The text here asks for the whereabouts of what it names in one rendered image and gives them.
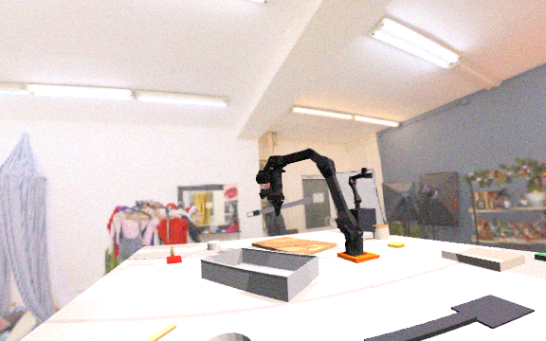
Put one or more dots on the yellow round disc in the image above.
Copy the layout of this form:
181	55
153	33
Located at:
396	244

